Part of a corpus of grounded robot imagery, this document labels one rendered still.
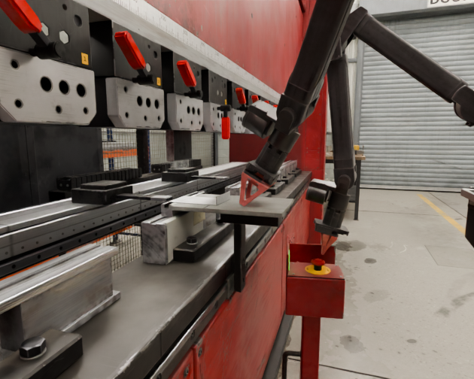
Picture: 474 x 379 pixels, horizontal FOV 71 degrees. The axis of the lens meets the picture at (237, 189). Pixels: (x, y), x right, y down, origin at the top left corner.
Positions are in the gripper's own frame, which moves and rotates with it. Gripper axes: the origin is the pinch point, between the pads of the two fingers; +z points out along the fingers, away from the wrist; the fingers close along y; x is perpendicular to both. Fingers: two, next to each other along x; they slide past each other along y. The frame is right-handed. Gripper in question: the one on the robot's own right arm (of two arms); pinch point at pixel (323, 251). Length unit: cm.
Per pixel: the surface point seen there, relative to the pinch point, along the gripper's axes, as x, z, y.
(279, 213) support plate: 34.9, -16.0, 17.9
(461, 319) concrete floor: -114, 53, -119
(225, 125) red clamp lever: 8.2, -30.9, 38.3
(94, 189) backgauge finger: 24, -7, 65
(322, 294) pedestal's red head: 15.2, 7.2, -0.2
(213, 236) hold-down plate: 21.7, -2.5, 32.2
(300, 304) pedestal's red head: 15.2, 12.0, 4.6
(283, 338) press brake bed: -69, 76, -7
